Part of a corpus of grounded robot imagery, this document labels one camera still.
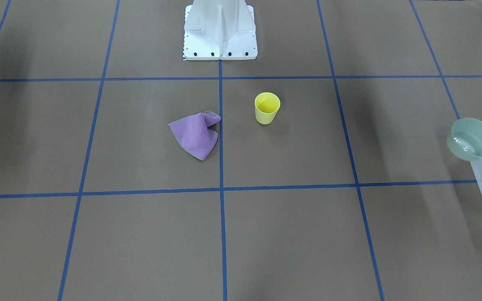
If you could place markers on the green ceramic bowl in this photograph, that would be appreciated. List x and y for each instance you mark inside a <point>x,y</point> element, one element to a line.
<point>464,140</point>

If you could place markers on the yellow plastic cup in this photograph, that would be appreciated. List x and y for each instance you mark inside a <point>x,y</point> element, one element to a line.
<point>266,105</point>

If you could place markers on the purple cloth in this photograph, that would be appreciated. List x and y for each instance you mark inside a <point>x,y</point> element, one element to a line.
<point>194,135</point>

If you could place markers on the white pedestal column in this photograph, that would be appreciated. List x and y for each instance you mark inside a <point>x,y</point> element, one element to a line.
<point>219,30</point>

